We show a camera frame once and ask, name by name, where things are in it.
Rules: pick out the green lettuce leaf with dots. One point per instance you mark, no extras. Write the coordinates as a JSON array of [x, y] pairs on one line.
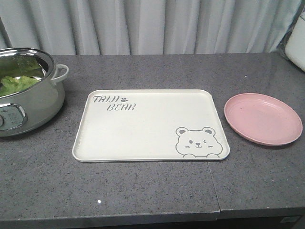
[[18, 73]]

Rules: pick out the white rice cooker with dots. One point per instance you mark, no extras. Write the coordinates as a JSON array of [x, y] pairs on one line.
[[295, 47]]

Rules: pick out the light green electric cooking pot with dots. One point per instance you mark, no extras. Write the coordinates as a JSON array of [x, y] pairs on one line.
[[27, 110]]

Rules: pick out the cream bear serving tray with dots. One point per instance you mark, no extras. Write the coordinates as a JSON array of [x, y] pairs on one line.
[[150, 125]]

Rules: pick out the pink round plate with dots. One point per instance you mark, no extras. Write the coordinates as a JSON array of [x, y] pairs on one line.
[[263, 119]]

